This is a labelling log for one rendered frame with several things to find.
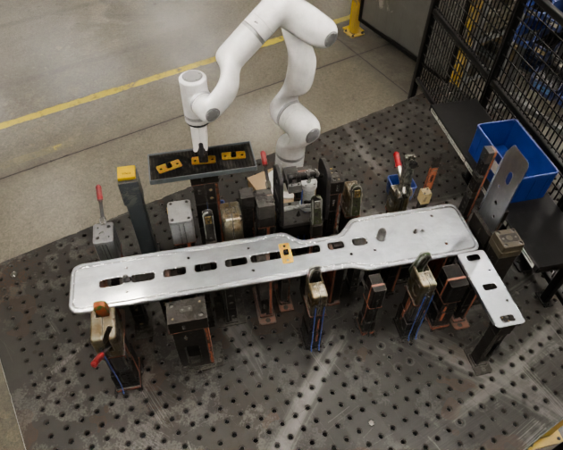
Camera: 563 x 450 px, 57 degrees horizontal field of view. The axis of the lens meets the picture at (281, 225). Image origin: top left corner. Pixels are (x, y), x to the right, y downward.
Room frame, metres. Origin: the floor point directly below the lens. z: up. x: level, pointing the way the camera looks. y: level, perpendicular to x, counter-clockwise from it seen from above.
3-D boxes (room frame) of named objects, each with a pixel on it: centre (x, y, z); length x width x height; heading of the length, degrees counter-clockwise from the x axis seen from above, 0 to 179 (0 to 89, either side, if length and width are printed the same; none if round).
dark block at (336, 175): (1.31, -0.19, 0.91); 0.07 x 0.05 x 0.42; 13
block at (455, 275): (0.99, -0.59, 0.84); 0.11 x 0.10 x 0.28; 13
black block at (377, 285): (0.95, -0.32, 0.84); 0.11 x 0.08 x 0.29; 13
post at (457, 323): (1.00, -0.67, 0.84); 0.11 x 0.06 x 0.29; 13
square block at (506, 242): (1.09, -0.77, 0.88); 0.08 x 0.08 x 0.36; 13
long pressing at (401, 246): (1.04, 0.00, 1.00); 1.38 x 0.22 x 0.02; 103
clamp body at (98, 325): (0.74, 0.51, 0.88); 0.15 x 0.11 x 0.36; 13
